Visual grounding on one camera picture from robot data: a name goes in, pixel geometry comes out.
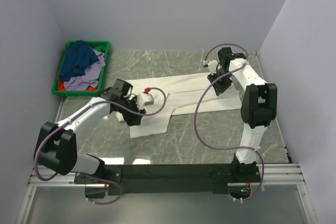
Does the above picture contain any aluminium frame rail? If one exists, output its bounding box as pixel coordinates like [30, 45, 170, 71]
[26, 110, 318, 223]

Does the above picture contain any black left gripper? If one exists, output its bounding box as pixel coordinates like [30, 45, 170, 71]
[115, 95, 146, 126]

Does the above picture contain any white t-shirt with red print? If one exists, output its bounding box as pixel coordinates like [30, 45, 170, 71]
[127, 73, 242, 138]

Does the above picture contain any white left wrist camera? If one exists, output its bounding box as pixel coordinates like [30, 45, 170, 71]
[136, 88, 154, 108]

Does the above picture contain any green plastic crate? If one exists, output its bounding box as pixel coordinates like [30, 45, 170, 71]
[52, 40, 110, 97]

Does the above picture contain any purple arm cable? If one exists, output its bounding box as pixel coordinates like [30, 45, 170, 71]
[34, 87, 167, 205]
[194, 42, 265, 202]

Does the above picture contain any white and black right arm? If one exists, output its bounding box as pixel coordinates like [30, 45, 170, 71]
[203, 44, 278, 182]

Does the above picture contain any green t-shirt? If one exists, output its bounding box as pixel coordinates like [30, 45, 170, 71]
[93, 45, 109, 53]

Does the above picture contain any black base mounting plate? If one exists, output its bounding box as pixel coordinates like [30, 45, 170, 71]
[74, 164, 264, 199]

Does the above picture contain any lavender t-shirt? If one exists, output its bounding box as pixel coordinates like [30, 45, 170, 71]
[64, 50, 106, 91]

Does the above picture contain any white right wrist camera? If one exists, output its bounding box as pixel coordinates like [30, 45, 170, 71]
[203, 60, 218, 74]

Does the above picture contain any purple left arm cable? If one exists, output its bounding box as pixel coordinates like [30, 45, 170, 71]
[34, 87, 167, 205]

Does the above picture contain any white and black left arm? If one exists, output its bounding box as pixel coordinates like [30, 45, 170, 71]
[34, 79, 146, 183]

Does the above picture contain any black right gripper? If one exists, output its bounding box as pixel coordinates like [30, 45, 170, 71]
[207, 69, 233, 96]

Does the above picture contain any orange t-shirt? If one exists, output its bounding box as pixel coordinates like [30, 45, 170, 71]
[57, 78, 97, 91]

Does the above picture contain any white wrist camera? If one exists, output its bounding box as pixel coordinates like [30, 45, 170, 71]
[203, 60, 218, 74]
[136, 88, 154, 108]

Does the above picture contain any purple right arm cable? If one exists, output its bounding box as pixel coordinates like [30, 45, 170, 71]
[194, 42, 265, 202]

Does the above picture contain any navy blue t-shirt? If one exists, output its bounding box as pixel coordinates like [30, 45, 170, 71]
[59, 40, 98, 82]

